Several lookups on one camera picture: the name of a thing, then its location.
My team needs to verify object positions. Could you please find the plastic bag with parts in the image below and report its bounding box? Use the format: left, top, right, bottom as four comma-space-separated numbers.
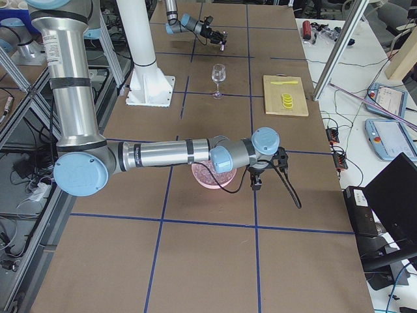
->
310, 22, 341, 44

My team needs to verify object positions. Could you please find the pink bowl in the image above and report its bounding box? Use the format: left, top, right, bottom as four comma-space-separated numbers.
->
190, 160, 238, 190

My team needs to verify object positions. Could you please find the pile of clear ice cubes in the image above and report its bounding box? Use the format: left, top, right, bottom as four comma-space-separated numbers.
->
194, 161, 236, 186

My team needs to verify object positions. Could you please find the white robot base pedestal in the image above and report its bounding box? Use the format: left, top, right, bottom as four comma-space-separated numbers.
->
117, 0, 175, 108

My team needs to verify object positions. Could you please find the black monitor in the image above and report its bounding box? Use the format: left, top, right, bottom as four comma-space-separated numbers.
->
364, 153, 416, 244

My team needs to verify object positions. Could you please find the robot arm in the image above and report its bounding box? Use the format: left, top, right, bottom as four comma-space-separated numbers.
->
164, 0, 227, 51
28, 1, 280, 196

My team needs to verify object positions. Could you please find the steel double jigger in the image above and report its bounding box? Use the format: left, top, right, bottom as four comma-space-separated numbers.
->
220, 31, 228, 52

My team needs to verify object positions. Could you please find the blue teach pendant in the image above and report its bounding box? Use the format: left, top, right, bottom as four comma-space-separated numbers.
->
365, 119, 416, 162
365, 83, 408, 118

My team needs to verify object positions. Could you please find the blue teach pendant far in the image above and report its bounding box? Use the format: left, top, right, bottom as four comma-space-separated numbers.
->
365, 83, 408, 118

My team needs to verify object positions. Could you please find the wooden plank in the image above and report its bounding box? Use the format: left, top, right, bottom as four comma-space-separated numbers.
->
385, 33, 416, 80

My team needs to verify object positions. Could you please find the blue teach pendant near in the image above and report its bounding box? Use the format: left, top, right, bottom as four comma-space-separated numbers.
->
365, 119, 416, 162

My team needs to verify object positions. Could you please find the black box device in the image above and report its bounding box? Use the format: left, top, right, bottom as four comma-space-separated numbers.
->
343, 186, 386, 238

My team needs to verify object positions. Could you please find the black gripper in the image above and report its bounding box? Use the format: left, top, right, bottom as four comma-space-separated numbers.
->
248, 162, 269, 191
200, 27, 222, 45

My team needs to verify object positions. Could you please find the yellow plastic knife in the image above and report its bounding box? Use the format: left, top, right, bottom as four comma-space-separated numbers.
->
270, 80, 299, 85

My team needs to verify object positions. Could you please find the red cylinder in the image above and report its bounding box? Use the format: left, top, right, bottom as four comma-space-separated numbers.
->
302, 20, 311, 40

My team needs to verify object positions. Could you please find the clear wine glass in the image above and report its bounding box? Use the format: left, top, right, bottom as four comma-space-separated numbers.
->
211, 64, 226, 99

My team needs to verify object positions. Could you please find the bamboo cutting board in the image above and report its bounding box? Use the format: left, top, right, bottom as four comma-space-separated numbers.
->
263, 75, 309, 117

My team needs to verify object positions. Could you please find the aluminium frame post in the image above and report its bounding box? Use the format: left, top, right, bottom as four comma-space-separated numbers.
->
313, 0, 369, 101

